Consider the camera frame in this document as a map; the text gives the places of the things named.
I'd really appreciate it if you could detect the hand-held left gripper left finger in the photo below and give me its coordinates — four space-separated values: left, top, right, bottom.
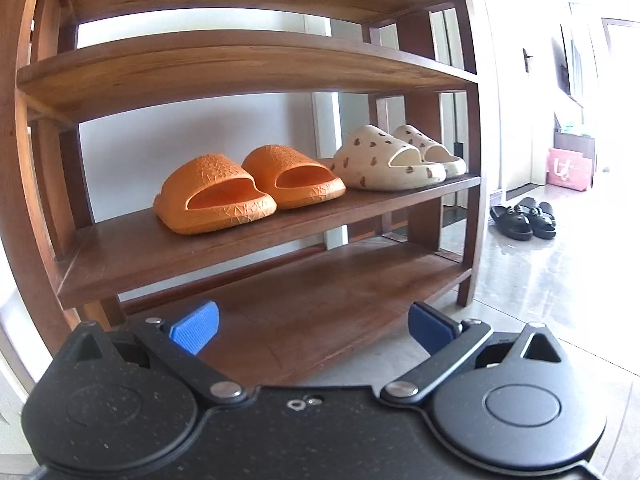
42 300 248 403

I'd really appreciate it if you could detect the wooden shoe rack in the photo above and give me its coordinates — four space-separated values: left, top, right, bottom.
0 0 488 388

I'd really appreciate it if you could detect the orange rubber slipper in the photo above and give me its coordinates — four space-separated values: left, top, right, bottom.
241 144 347 210
153 155 277 236

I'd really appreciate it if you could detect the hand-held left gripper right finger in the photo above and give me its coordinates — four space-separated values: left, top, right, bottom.
381 301 576 405

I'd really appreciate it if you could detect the pink shopping bag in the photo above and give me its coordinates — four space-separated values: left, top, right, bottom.
546 147 593 192

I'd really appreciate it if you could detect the cream heart-print slipper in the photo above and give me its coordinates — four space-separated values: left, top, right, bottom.
391 124 468 179
331 125 447 191

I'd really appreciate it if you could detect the wall television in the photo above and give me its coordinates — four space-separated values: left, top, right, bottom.
551 35 572 97

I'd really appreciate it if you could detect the wooden low cabinet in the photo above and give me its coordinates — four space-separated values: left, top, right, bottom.
554 127 598 186

